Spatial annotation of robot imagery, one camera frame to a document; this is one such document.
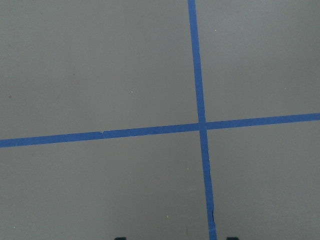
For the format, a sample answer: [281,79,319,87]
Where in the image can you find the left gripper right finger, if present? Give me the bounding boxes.
[226,236,240,240]

